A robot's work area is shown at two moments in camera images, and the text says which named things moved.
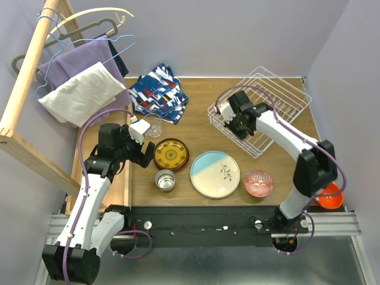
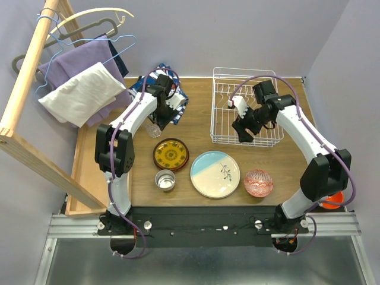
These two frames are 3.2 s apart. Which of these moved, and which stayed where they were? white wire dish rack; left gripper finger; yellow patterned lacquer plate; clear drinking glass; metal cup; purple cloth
Moved: white wire dish rack; left gripper finger
Stayed: metal cup; yellow patterned lacquer plate; clear drinking glass; purple cloth
